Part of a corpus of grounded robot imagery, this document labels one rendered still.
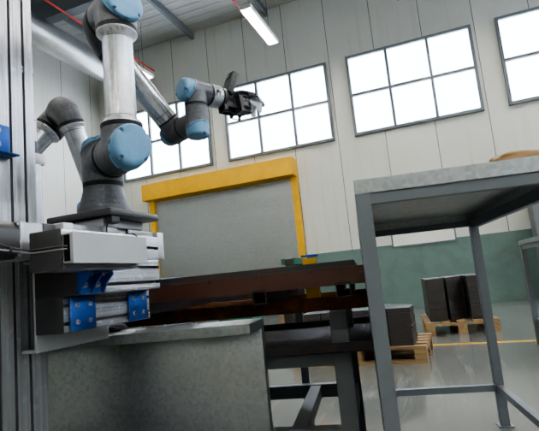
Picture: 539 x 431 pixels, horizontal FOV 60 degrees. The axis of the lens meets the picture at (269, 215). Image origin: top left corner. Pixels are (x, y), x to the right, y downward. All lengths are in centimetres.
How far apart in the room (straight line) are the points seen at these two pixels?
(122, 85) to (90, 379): 104
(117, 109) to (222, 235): 974
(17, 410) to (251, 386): 69
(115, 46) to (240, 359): 105
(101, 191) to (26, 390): 55
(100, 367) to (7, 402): 53
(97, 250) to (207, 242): 1010
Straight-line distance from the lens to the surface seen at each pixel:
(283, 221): 1047
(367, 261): 128
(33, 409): 145
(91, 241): 113
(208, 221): 1124
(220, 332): 149
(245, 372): 165
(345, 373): 170
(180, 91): 156
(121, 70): 143
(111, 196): 142
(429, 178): 131
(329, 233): 1018
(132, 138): 133
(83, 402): 191
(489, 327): 262
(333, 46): 1123
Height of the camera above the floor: 80
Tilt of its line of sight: 8 degrees up
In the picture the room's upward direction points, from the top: 6 degrees counter-clockwise
